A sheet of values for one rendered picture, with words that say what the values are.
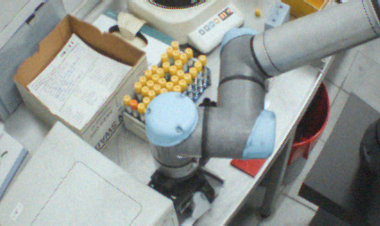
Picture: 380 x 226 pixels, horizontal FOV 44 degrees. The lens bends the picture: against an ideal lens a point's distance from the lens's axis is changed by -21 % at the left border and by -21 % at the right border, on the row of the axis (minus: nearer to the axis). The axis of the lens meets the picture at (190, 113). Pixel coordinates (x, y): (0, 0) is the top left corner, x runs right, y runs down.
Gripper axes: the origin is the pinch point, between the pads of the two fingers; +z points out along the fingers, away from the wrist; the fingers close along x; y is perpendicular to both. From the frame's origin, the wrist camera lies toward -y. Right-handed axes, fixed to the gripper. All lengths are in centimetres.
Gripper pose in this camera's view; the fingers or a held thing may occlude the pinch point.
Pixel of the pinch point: (189, 195)
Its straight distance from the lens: 114.9
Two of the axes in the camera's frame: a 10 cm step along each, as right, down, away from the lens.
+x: 8.2, 4.7, -3.2
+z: 0.4, 5.1, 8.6
